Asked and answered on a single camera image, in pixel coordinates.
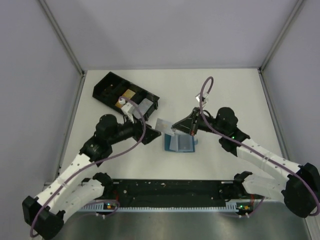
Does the white credit card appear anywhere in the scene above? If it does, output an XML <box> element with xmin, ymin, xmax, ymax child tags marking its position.
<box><xmin>154</xmin><ymin>118</ymin><xmax>175</xmax><ymax>136</ymax></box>

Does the blue card holder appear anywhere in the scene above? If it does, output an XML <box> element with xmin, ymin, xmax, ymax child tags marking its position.
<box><xmin>164</xmin><ymin>134</ymin><xmax>198</xmax><ymax>153</ymax></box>

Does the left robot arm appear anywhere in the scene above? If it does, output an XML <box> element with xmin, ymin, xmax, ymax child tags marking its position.
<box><xmin>22</xmin><ymin>114</ymin><xmax>161</xmax><ymax>240</ymax></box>

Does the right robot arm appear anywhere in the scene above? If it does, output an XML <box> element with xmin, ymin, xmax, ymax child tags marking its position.
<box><xmin>172</xmin><ymin>107</ymin><xmax>320</xmax><ymax>218</ymax></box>

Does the white card in tray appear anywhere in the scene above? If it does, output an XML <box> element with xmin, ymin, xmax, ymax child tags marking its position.
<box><xmin>138</xmin><ymin>98</ymin><xmax>153</xmax><ymax>116</ymax></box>

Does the lower gold card in tray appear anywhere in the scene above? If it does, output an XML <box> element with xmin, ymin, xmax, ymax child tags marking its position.
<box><xmin>115</xmin><ymin>99</ymin><xmax>126</xmax><ymax>109</ymax></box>

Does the gold card in tray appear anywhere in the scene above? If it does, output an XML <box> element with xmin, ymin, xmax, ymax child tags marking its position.
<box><xmin>122</xmin><ymin>89</ymin><xmax>136</xmax><ymax>99</ymax></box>
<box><xmin>115</xmin><ymin>99</ymin><xmax>126</xmax><ymax>109</ymax></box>

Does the upper gold card in tray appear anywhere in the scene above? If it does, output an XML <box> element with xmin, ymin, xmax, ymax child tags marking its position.
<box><xmin>122</xmin><ymin>89</ymin><xmax>136</xmax><ymax>99</ymax></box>

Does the black organizer tray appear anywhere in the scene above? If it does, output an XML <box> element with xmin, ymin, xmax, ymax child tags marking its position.
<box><xmin>92</xmin><ymin>71</ymin><xmax>160</xmax><ymax>120</ymax></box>

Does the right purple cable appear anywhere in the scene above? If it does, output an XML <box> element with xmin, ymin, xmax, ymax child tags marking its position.
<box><xmin>199</xmin><ymin>76</ymin><xmax>320</xmax><ymax>218</ymax></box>

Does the purple cable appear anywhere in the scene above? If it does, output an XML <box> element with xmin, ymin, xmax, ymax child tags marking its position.
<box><xmin>199</xmin><ymin>76</ymin><xmax>320</xmax><ymax>218</ymax></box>
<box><xmin>29</xmin><ymin>96</ymin><xmax>147</xmax><ymax>238</ymax></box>

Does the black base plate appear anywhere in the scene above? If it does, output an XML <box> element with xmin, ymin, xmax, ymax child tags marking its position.
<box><xmin>99</xmin><ymin>179</ymin><xmax>251</xmax><ymax>208</ymax></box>

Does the aluminium front rail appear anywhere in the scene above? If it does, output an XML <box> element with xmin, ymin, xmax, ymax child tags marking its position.
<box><xmin>41</xmin><ymin>181</ymin><xmax>286</xmax><ymax>201</ymax></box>

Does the grey slotted cable duct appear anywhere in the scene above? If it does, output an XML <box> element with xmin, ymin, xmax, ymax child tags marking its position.
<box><xmin>79</xmin><ymin>201</ymin><xmax>238</xmax><ymax>213</ymax></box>

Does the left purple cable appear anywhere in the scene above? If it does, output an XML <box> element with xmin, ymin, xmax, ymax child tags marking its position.
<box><xmin>29</xmin><ymin>96</ymin><xmax>147</xmax><ymax>238</ymax></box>

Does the left aluminium frame post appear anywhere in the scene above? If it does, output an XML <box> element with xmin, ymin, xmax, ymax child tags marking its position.
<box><xmin>36</xmin><ymin>0</ymin><xmax>85</xmax><ymax>76</ymax></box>

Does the aluminium frame post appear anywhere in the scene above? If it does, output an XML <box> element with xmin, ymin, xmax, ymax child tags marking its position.
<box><xmin>258</xmin><ymin>0</ymin><xmax>306</xmax><ymax>73</ymax></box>
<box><xmin>36</xmin><ymin>0</ymin><xmax>85</xmax><ymax>76</ymax></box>

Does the right aluminium frame post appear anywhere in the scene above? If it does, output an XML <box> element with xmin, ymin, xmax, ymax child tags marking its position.
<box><xmin>258</xmin><ymin>0</ymin><xmax>306</xmax><ymax>73</ymax></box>

